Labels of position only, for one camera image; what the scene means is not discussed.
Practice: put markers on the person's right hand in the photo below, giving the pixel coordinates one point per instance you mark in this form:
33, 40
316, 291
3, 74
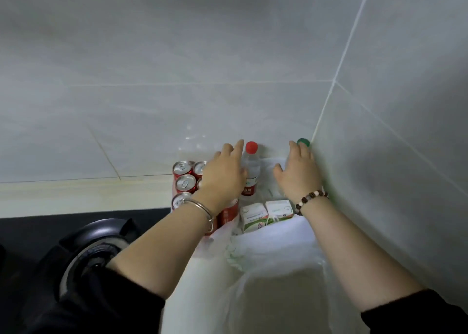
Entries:
301, 176

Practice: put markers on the person's left hand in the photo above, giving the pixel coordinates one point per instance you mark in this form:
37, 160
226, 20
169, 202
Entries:
223, 178

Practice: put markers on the red cap bottle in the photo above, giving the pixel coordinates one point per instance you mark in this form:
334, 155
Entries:
251, 165

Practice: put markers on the green cap bottle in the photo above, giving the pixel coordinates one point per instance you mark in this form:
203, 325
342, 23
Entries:
304, 141

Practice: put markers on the group of red cans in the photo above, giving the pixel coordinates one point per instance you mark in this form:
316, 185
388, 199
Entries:
184, 184

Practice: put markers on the milk carton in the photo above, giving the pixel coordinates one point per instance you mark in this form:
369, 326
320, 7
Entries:
279, 210
252, 217

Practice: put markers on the person's left forearm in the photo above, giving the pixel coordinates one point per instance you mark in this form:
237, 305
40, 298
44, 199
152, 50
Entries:
164, 249

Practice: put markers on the person's right forearm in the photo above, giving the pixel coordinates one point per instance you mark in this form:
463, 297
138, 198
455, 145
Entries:
358, 257

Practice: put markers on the person's black left sleeve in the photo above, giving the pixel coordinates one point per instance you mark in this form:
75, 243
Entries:
102, 304

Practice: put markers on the person's black sleeve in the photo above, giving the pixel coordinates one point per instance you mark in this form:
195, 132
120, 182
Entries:
102, 304
420, 315

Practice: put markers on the person's black right sleeve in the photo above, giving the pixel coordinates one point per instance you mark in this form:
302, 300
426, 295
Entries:
420, 315

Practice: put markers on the silver bangle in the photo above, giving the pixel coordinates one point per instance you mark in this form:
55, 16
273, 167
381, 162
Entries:
204, 209

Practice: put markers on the white plastic bag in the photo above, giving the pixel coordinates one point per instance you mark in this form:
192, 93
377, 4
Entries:
270, 242

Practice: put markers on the black glass gas hob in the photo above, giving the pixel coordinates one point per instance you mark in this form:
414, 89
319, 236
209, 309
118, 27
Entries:
29, 235

